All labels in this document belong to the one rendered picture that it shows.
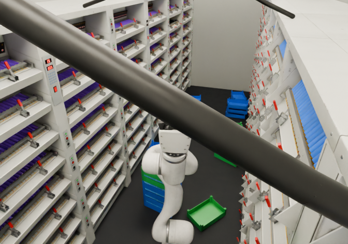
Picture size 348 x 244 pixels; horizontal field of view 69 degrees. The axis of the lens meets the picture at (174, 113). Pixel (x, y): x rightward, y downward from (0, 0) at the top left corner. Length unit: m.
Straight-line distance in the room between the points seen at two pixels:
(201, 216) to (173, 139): 1.76
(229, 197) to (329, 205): 2.51
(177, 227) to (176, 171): 0.66
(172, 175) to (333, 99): 0.56
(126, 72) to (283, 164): 0.11
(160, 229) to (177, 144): 0.77
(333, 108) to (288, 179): 0.35
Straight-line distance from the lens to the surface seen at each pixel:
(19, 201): 1.57
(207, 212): 2.53
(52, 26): 0.19
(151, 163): 0.88
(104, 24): 2.03
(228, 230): 2.44
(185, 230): 1.49
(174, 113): 0.16
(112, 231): 2.44
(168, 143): 0.79
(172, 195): 1.38
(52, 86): 1.54
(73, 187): 1.90
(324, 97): 0.56
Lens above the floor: 1.92
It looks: 29 degrees down
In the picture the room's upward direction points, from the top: straight up
